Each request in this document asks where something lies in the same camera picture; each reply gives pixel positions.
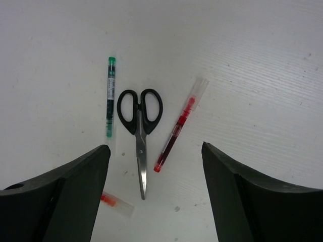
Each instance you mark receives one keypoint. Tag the green pen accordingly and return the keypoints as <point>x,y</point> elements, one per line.
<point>110,100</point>

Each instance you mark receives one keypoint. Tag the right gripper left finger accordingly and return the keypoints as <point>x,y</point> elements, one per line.
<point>59,205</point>

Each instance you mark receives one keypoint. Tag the orange red pen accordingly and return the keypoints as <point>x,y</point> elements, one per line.
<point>117,204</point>

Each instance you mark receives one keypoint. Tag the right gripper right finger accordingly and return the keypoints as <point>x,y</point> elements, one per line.
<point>248,205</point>

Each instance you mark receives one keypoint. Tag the black handled scissors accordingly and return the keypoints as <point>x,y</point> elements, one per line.
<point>140,126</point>

